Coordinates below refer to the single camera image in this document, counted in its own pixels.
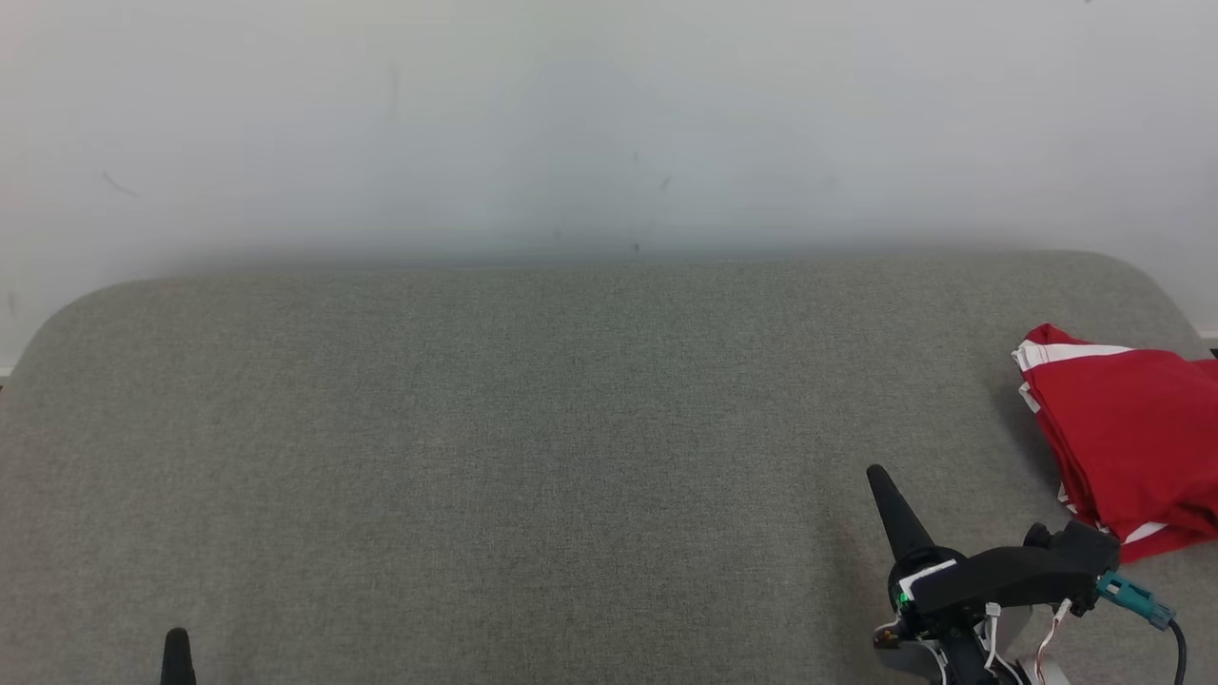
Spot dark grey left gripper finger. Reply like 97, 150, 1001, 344
160, 628, 197, 685

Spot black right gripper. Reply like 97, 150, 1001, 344
866, 464, 1095, 685

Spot red shorts with white stripes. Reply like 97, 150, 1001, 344
1012, 323, 1218, 548

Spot thin red white wires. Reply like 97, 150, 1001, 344
980, 597, 1074, 685

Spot right camera cable teal plug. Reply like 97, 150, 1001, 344
1094, 569, 1190, 685

